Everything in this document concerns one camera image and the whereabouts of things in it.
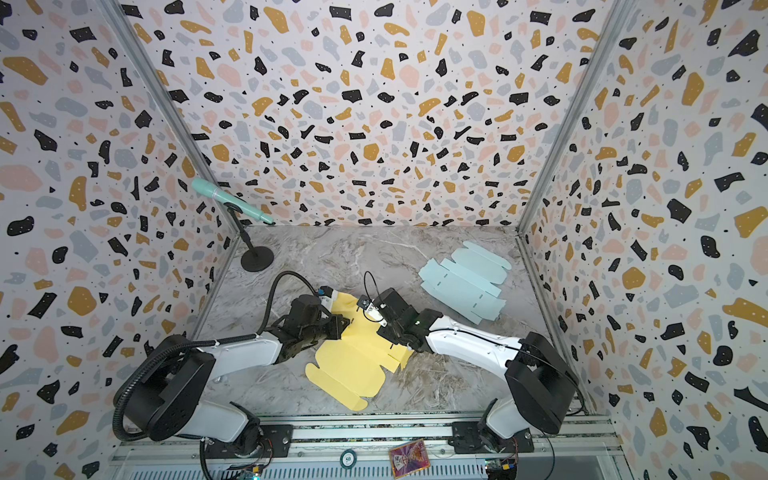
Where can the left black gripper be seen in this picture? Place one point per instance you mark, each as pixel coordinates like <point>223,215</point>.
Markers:
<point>324,327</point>

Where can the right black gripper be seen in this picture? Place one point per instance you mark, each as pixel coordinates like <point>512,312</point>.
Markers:
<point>384,313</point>

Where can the yellow paper box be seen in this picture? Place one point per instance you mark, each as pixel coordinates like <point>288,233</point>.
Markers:
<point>352,369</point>

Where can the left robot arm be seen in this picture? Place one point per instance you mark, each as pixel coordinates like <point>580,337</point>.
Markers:
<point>163,397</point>

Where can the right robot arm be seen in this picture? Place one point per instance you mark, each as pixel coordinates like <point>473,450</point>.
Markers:
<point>541,384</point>

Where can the light blue flat paper box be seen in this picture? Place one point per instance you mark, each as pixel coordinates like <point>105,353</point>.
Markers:
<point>468,282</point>

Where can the black microphone stand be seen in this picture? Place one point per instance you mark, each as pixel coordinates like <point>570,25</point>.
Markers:
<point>255,258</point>

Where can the colourful card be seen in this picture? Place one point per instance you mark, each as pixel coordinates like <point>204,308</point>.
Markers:
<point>409,458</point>

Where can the round teal sticker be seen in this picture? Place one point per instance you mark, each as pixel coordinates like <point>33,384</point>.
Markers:
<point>348,459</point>

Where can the mint green microphone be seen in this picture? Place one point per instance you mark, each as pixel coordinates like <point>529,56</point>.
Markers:
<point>218,194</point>

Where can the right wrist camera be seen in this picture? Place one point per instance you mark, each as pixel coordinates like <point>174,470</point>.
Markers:
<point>369,310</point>

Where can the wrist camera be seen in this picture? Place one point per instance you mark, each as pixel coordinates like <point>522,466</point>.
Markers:
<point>369,310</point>
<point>327,292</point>

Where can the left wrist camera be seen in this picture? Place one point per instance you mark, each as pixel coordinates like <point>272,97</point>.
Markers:
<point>327,292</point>

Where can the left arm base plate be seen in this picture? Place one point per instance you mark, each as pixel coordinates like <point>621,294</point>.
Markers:
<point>262,442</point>

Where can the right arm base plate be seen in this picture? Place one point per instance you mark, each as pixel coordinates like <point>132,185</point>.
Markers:
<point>470,437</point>

